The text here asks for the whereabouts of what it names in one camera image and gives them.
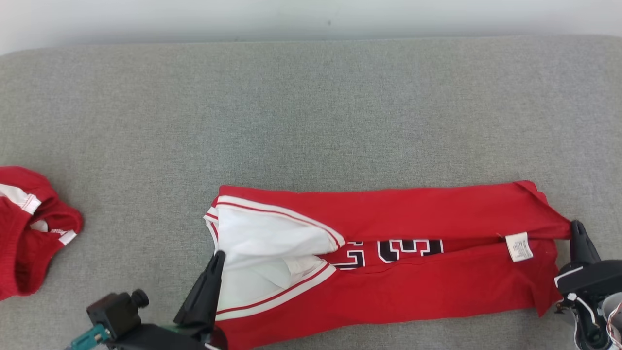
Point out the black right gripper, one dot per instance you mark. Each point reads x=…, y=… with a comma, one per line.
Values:
x=590, y=279

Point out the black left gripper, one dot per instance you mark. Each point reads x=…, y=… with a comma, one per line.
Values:
x=155, y=339

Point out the red shorts with white stripe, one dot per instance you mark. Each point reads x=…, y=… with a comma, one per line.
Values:
x=19, y=253

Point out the red basketball jersey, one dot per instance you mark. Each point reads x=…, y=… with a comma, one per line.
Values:
x=413, y=287

